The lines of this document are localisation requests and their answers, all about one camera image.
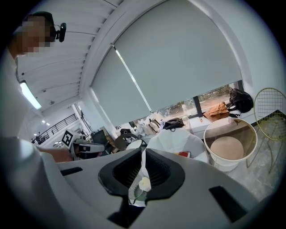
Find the red book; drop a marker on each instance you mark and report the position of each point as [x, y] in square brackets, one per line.
[185, 154]

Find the black backpack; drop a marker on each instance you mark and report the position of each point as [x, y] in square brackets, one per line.
[241, 100]

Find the black head-worn camera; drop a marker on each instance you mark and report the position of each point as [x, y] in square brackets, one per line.
[62, 32]

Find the black monitor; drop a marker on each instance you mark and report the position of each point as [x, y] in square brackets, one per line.
[99, 137]

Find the person's white shirt torso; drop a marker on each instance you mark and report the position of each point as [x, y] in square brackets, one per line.
[15, 125]

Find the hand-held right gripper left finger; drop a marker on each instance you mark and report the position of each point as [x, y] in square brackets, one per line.
[111, 176]

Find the clear plastic bottle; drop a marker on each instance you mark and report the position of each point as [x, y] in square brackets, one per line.
[186, 121]

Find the person's head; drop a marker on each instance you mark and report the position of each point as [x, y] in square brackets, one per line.
[31, 33]

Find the wide grey roller blind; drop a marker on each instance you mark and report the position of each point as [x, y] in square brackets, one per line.
[178, 56]

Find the black metal railing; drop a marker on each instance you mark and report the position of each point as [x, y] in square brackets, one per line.
[58, 126]

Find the beige tote bag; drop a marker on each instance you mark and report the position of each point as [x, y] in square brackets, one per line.
[152, 127]

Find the person's left forearm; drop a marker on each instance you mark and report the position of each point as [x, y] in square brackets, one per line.
[58, 154]

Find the narrow grey roller blind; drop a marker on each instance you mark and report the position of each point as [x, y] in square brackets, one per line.
[118, 94]

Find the white seat chair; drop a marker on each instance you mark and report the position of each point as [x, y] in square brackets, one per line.
[176, 141]

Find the white mesh wrapper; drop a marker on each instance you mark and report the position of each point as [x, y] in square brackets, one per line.
[143, 185]

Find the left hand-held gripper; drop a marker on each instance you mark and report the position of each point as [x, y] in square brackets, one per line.
[77, 141]

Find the brown paper bag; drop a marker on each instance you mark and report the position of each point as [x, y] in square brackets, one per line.
[217, 110]

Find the white window ledge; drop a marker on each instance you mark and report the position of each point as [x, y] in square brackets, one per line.
[241, 117]

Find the long ceiling light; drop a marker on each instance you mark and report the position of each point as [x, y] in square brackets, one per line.
[30, 95]

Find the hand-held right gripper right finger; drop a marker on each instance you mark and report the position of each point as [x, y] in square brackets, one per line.
[169, 179]

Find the black handbag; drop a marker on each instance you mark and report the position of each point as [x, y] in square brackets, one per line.
[174, 124]

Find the black round-back chair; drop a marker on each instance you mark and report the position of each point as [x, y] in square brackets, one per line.
[125, 143]

